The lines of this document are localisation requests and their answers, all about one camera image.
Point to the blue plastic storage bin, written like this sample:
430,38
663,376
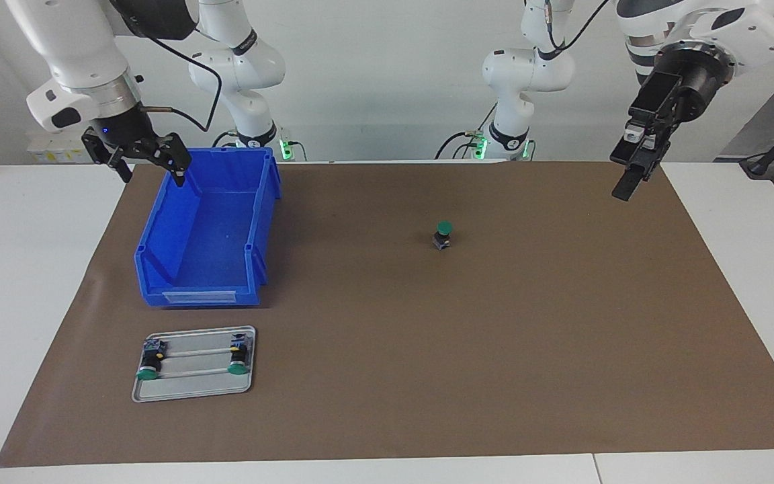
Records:
212,249

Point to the thin metal rod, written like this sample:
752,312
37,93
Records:
192,371
195,352

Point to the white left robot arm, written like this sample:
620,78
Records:
528,74

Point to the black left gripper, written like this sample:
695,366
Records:
706,91

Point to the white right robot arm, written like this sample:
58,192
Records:
78,47

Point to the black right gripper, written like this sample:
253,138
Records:
123,131

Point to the brown table mat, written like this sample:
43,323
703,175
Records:
427,336

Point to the grey metal tray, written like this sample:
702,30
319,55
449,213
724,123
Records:
192,391

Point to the green cap push button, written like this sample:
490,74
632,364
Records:
443,228
150,363
239,359

